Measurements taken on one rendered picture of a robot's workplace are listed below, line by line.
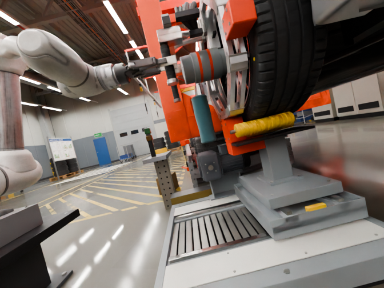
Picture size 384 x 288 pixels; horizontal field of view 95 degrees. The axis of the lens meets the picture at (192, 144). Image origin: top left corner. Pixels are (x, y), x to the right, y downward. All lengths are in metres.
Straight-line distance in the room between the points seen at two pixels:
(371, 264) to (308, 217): 0.18
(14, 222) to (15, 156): 0.31
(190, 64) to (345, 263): 0.88
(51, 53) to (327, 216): 1.02
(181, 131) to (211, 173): 0.39
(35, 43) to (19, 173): 0.72
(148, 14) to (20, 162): 1.21
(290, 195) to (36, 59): 0.92
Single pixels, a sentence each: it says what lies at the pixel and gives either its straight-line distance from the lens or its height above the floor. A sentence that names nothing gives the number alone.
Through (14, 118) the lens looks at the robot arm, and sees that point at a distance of 1.22.
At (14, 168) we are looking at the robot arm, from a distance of 1.18.
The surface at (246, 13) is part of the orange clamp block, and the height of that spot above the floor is 0.84.
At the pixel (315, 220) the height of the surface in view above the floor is 0.13.
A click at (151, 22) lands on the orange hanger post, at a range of 1.56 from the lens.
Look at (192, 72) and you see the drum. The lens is 0.87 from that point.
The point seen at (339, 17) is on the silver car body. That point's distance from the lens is 0.67.
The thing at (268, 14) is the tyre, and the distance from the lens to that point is 0.70.
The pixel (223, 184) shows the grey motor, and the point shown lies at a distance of 1.33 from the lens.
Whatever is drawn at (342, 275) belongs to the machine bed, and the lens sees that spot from 0.75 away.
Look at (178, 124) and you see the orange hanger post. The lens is 1.30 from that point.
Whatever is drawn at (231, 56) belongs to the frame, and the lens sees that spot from 0.67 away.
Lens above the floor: 0.53
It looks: 2 degrees down
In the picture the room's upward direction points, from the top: 14 degrees counter-clockwise
